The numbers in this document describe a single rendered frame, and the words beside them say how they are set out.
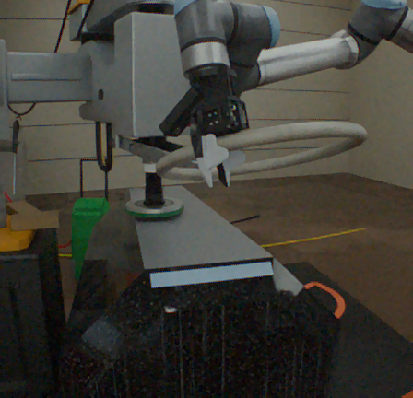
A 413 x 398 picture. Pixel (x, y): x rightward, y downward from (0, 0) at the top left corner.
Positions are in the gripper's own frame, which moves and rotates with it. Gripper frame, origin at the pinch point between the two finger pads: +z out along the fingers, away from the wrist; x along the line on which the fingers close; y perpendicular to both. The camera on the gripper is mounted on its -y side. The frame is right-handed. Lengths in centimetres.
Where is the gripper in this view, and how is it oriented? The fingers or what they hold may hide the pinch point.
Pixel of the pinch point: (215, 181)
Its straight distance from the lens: 80.0
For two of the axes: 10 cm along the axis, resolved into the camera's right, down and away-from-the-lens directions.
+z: 1.6, 9.8, -0.7
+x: 5.1, -0.2, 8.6
